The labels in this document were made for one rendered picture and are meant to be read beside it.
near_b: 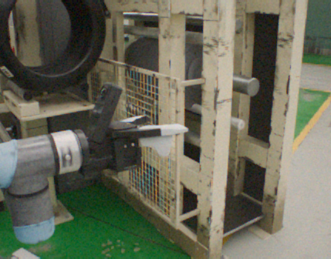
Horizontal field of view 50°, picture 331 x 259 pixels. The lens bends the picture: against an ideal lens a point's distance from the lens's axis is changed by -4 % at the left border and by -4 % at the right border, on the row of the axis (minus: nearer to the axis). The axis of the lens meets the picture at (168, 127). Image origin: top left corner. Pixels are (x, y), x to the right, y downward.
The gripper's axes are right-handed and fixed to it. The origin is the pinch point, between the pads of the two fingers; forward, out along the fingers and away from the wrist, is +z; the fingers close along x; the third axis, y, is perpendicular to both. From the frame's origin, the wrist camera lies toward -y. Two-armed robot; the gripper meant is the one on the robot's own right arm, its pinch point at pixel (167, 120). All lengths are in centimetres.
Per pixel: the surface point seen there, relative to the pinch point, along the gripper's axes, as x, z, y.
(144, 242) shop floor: -106, 42, 93
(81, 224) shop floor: -142, 17, 88
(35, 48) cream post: -142, 5, -20
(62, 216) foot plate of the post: -155, 9, 85
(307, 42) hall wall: -575, 793, -2
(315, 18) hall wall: -552, 800, -61
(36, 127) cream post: -148, 1, 25
